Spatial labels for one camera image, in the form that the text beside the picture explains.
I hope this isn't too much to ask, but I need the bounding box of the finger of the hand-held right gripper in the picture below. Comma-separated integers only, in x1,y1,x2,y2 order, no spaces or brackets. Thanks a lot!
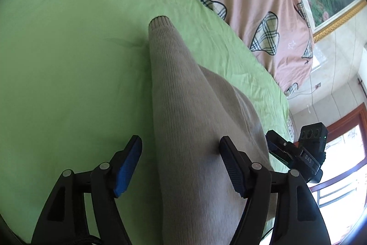
266,130,302,169

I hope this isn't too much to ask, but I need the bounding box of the wooden framed window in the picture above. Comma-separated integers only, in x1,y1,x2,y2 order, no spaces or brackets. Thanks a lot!
308,103,367,245

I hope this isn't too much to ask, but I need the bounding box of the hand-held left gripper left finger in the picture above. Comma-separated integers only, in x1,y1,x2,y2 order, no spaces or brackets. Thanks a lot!
31,135,143,245

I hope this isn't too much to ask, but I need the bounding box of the green bed sheet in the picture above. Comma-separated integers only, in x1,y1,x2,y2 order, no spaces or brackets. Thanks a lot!
0,0,290,245

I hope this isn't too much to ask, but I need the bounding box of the white wall cable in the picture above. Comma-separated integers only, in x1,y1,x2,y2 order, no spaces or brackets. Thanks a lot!
288,87,316,98

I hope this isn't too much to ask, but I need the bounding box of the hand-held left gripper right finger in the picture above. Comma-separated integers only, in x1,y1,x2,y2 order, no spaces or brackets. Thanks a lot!
219,136,330,245

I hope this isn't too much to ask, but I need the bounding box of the beige knit sweater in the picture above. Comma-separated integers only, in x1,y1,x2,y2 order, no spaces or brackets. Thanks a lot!
147,15,278,245

